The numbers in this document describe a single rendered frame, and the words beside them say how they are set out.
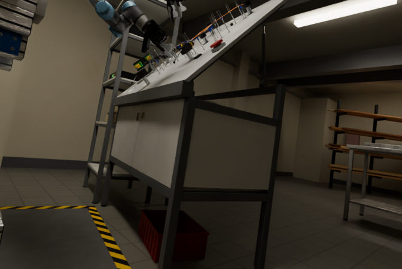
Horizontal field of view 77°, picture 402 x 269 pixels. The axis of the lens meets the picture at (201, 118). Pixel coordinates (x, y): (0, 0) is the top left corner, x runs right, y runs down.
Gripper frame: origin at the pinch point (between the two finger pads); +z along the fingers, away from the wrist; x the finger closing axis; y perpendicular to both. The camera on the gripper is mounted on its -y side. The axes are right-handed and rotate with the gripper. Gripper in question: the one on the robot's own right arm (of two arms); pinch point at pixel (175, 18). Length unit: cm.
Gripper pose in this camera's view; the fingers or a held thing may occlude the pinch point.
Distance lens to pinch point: 149.2
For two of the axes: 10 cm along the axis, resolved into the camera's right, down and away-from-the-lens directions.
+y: 7.8, -2.3, 5.8
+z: 2.1, 9.7, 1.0
